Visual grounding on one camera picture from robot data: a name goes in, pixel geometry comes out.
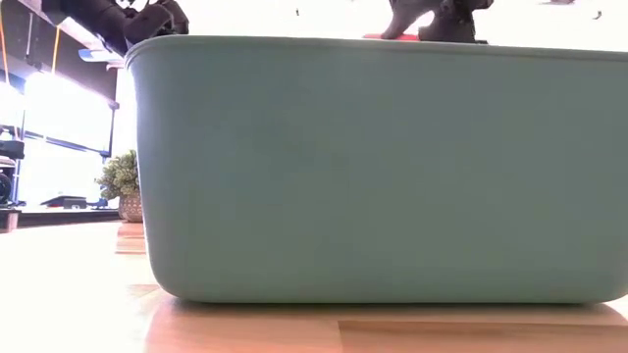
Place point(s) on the black aluminium table frame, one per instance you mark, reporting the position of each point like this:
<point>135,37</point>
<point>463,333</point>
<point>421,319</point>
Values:
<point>64,218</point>

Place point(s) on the dark flat background object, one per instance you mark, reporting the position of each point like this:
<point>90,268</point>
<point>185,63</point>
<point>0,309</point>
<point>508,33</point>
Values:
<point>64,202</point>

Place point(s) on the blue metal beam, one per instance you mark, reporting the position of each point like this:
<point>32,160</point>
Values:
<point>105,154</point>

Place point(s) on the pale blue ceiling light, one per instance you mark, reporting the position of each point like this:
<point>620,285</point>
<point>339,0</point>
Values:
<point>100,55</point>

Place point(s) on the red rectangular block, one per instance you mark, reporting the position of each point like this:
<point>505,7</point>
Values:
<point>373,36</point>

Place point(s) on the thin dark pole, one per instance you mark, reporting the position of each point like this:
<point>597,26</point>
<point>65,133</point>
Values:
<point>112,127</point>

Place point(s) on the black padded block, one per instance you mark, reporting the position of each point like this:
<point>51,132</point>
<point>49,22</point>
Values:
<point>11,149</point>

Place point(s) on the small green potted plant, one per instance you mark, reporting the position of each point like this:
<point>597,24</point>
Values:
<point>120,179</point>

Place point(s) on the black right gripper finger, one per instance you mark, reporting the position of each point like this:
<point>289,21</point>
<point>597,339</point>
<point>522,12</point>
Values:
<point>409,17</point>
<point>456,29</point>

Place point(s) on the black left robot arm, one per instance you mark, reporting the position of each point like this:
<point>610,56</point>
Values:
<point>98,22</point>

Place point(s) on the green plastic bin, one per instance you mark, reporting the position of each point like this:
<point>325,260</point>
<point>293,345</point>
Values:
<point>373,171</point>

